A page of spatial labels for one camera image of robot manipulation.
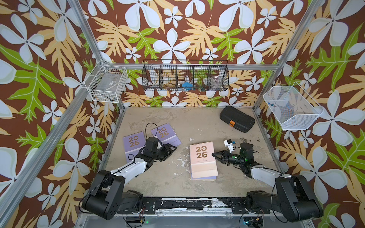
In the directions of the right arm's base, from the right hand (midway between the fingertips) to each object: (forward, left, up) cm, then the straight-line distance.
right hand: (212, 155), depth 82 cm
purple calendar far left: (+12, +52, -8) cm, 54 cm away
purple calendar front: (-11, +5, -7) cm, 14 cm away
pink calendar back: (-3, +6, -3) cm, 7 cm away
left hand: (+5, +22, -1) cm, 22 cm away
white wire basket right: (+21, -48, +18) cm, 55 cm away
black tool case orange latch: (+30, -25, -4) cm, 39 cm away
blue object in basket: (+41, +14, +19) cm, 48 cm away
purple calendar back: (+20, +29, -9) cm, 37 cm away
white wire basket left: (+36, +64, +25) cm, 78 cm away
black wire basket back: (+50, +17, +21) cm, 57 cm away
